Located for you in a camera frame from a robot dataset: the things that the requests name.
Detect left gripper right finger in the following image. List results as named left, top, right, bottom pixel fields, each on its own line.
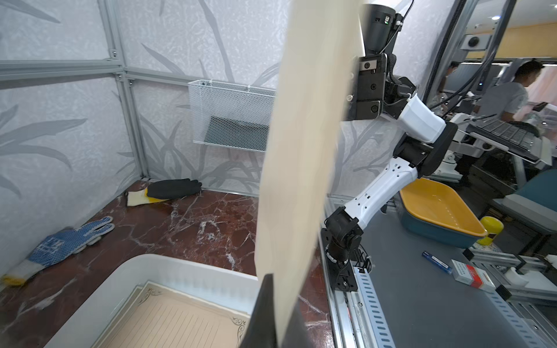
left=287, top=304, right=313, bottom=348

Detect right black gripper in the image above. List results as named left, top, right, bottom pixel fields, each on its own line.
left=345, top=54, right=416, bottom=121

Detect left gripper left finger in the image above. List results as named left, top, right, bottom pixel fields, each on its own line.
left=239, top=274, right=278, bottom=348

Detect beige stationery sheet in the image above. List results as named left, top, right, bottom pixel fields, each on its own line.
left=255, top=1, right=363, bottom=347

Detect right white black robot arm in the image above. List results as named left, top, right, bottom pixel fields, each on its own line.
left=321, top=53, right=458, bottom=292

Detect stationery sheets in box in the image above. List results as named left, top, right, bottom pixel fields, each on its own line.
left=93, top=281, right=250, bottom=348

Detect white storage box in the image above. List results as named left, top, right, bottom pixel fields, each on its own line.
left=43, top=253, right=262, bottom=348

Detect red white small box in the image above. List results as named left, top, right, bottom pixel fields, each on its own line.
left=451, top=260, right=496, bottom=293

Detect yellow teal plastic basin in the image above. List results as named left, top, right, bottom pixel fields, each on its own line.
left=395, top=178, right=487, bottom=249

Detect person in grey shirt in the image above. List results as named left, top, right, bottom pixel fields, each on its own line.
left=473, top=59, right=545, bottom=122

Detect black keyboard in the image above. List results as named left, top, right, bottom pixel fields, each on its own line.
left=466, top=117, right=542, bottom=163

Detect blue marker pen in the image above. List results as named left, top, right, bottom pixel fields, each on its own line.
left=422, top=251, right=453, bottom=274

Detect yellow bottle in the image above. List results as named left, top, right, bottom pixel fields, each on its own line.
left=477, top=216, right=504, bottom=246

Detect blue dotted work glove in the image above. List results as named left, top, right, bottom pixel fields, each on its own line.
left=1, top=216, right=115, bottom=287

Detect aluminium front rail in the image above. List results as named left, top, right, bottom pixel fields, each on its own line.
left=323, top=195, right=397, bottom=348

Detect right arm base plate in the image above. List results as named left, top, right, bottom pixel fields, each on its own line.
left=320, top=228, right=361, bottom=292

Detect white wire mesh basket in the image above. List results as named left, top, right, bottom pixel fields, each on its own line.
left=188, top=79, right=276, bottom=152

